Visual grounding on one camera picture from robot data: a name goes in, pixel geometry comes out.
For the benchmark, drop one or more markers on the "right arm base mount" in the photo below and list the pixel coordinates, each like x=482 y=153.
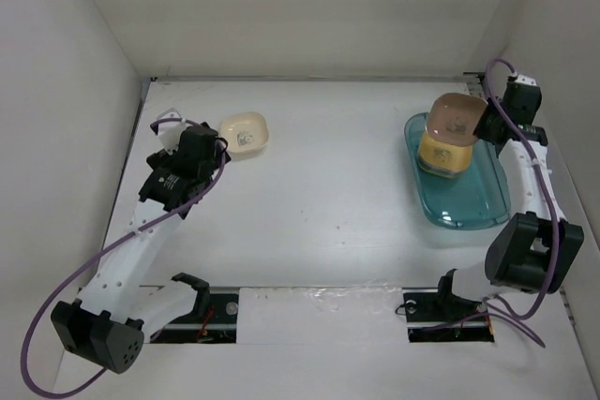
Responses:
x=429 y=319

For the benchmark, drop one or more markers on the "brown panda plate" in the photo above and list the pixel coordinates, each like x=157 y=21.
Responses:
x=453 y=118

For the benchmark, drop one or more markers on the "cream panda plate back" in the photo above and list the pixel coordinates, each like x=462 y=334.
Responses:
x=246 y=133

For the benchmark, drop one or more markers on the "teal plastic bin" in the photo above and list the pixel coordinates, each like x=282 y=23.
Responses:
x=477 y=199

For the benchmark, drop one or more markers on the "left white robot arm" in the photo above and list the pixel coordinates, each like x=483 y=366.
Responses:
x=107 y=324

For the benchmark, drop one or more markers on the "yellow panda plate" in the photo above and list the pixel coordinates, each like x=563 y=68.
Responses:
x=443 y=159

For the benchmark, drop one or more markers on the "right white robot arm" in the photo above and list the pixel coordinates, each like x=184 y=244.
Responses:
x=536 y=248

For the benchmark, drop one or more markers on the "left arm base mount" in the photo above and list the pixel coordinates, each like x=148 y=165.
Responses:
x=217 y=325

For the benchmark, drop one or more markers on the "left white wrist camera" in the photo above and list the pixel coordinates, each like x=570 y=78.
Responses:
x=170 y=126

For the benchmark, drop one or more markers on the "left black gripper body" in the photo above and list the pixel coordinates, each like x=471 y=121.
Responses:
x=163 y=158

